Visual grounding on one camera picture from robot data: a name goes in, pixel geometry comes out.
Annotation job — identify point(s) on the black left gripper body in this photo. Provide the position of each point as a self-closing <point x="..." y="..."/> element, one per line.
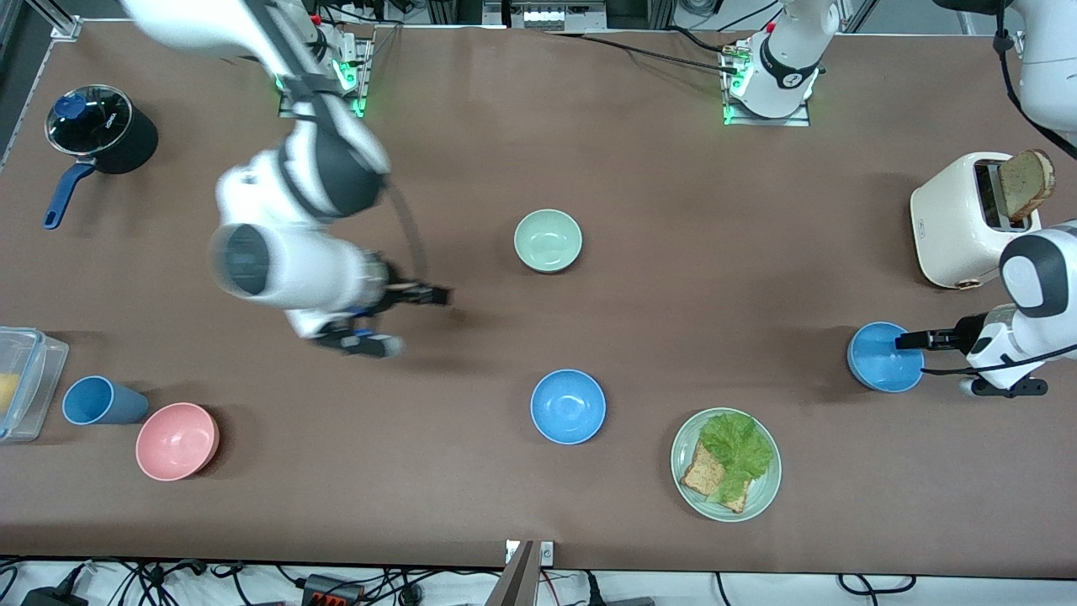
<point x="968" y="330"/>

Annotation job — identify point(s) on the blue bowl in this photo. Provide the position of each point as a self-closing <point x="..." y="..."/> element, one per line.
<point x="568" y="406"/>
<point x="875" y="362"/>

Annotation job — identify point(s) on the pale green bowl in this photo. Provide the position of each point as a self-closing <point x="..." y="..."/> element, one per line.
<point x="548" y="240"/>

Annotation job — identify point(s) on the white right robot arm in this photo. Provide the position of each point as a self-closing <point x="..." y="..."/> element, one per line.
<point x="286" y="269"/>

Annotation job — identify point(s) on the pink bowl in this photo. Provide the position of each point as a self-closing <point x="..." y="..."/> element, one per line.
<point x="177" y="441"/>

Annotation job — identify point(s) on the cream white toaster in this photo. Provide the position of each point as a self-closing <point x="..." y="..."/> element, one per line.
<point x="947" y="227"/>

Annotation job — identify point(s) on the brown bread slice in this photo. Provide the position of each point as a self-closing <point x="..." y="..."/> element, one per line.
<point x="1025" y="181"/>
<point x="698" y="476"/>

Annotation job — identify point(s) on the green lettuce leaf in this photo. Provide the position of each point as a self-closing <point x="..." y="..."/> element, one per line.
<point x="739" y="450"/>

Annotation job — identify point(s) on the pale green plate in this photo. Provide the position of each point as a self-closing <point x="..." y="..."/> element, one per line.
<point x="761" y="492"/>

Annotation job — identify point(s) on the blue plastic cup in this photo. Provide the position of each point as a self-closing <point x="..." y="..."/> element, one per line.
<point x="101" y="401"/>

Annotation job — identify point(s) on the metal control box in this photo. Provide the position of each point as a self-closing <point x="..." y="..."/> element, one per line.
<point x="547" y="15"/>

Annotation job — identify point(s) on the black power strip orange switches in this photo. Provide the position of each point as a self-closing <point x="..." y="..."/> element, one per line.
<point x="332" y="592"/>

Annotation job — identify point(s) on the clear plastic food container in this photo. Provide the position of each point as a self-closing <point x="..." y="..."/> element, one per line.
<point x="38" y="379"/>

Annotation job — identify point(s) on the yellow food piece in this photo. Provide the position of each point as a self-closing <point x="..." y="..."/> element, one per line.
<point x="6" y="394"/>

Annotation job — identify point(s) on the black power adapter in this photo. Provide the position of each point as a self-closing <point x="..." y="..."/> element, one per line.
<point x="50" y="598"/>

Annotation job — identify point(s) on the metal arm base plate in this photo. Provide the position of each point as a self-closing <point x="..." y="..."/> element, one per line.
<point x="363" y="93"/>
<point x="799" y="119"/>

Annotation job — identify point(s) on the white clamp bracket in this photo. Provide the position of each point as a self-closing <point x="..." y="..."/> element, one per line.
<point x="547" y="552"/>

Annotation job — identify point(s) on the grey camera pole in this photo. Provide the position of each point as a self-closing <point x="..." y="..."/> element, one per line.
<point x="513" y="585"/>

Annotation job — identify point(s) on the aluminium corner bracket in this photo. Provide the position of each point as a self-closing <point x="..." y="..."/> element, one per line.
<point x="66" y="28"/>

